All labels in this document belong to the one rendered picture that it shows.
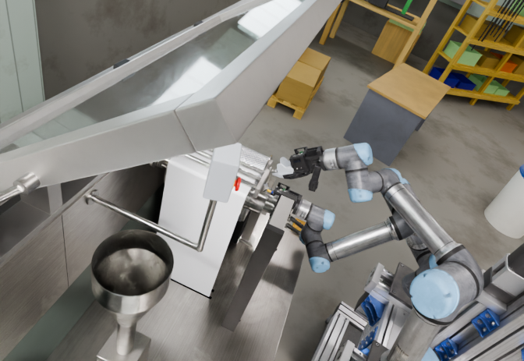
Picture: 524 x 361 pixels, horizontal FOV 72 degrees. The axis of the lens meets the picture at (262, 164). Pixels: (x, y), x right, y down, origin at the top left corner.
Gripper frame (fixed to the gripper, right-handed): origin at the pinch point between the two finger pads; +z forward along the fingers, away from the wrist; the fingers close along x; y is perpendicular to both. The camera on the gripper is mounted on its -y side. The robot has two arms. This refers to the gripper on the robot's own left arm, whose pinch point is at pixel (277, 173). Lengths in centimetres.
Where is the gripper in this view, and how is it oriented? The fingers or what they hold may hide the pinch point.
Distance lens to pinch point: 136.3
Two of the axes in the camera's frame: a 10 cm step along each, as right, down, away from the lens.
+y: -3.7, -8.3, -4.2
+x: -3.0, 5.4, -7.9
